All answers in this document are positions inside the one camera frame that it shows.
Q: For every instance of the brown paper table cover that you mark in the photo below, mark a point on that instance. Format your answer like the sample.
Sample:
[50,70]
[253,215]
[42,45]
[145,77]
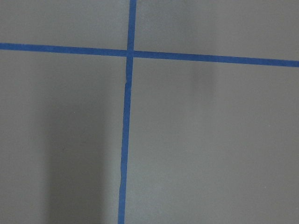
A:
[149,111]

